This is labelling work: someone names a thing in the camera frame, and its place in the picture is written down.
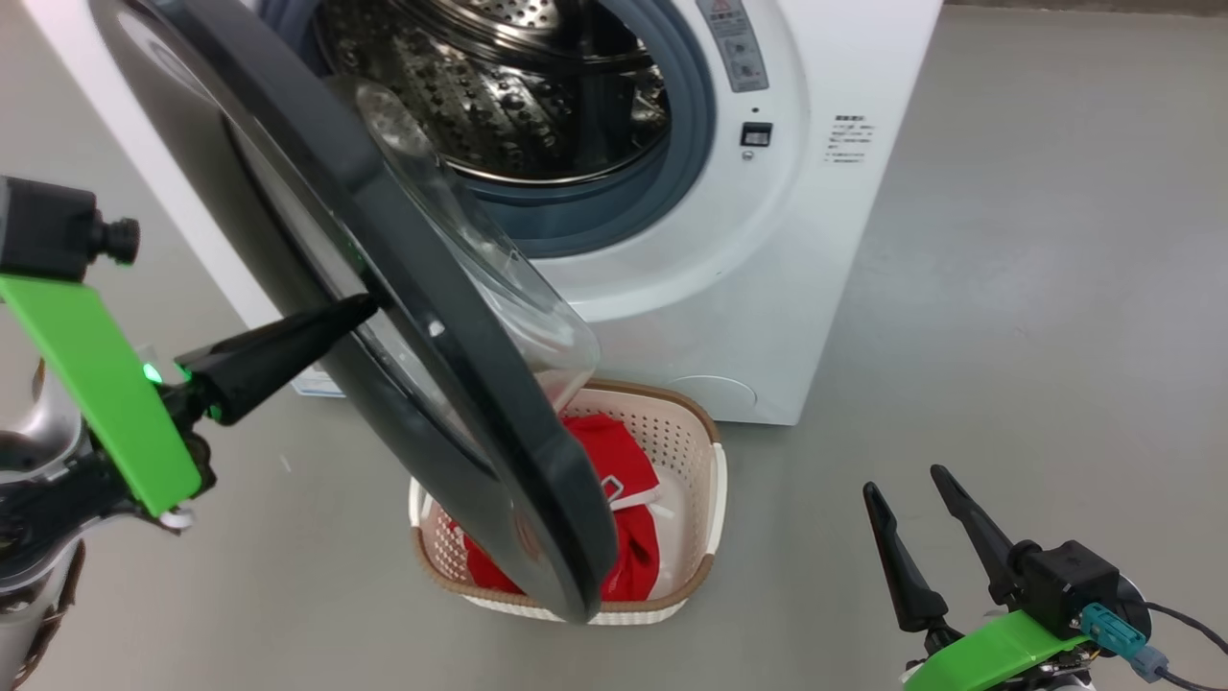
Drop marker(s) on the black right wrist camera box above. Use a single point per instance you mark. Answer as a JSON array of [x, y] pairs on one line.
[[1070, 581]]

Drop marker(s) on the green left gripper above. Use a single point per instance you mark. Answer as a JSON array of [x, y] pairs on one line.
[[106, 393]]

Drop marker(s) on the black text notice sticker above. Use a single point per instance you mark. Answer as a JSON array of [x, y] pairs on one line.
[[850, 139]]

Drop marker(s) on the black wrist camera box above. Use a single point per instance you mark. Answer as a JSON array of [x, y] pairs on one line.
[[1070, 581], [48, 230]]

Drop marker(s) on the blue energy label sticker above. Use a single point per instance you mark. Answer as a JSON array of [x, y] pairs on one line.
[[317, 386]]

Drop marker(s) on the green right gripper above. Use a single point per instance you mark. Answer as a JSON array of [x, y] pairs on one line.
[[998, 653]]

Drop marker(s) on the round white filter cover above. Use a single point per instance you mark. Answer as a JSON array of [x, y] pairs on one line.
[[715, 396]]

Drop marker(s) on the cream perforated basket brown rim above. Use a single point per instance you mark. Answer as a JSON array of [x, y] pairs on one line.
[[691, 451]]

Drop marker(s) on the red garment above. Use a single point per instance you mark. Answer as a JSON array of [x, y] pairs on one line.
[[614, 451]]

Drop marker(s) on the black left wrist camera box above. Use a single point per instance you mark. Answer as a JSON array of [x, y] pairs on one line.
[[48, 230]]

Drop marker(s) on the black round glass washer door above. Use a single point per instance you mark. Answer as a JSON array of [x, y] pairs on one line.
[[537, 480]]

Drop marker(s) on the grey warning label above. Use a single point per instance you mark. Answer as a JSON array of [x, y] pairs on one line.
[[734, 43]]

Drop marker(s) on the white front-load washing machine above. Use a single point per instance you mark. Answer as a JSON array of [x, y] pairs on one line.
[[815, 288]]

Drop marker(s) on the stainless steel washing machine drum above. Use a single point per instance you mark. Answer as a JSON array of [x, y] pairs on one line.
[[499, 115]]

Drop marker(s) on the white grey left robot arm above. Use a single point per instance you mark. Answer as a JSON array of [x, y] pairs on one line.
[[29, 576]]

